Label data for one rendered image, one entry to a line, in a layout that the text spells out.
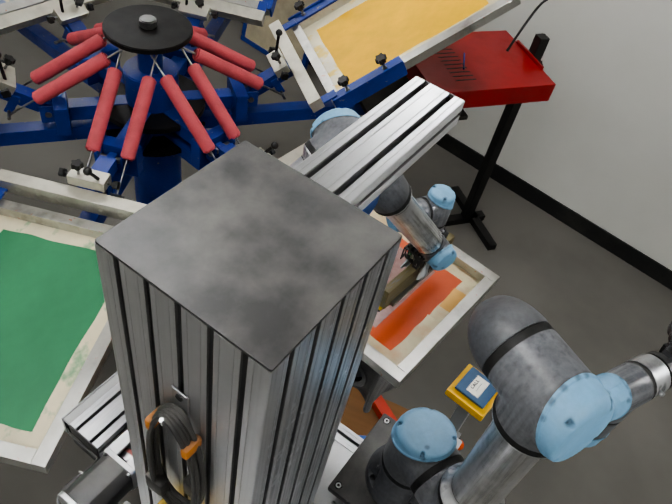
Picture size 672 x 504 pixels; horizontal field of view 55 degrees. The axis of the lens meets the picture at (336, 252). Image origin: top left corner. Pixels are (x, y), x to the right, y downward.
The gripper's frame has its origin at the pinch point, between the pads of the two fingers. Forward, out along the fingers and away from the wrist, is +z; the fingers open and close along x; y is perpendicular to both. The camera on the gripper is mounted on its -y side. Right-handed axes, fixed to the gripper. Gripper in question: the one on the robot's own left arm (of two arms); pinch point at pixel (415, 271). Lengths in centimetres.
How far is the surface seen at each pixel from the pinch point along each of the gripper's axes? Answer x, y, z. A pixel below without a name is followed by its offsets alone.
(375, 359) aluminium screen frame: 8.4, 28.1, 10.3
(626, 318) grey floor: 64, -159, 108
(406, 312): 3.6, 4.4, 13.6
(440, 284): 4.7, -13.9, 13.5
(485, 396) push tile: 38.7, 13.0, 12.1
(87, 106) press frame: -136, 22, 7
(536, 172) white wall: -24, -201, 87
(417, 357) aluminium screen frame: 16.8, 18.3, 10.2
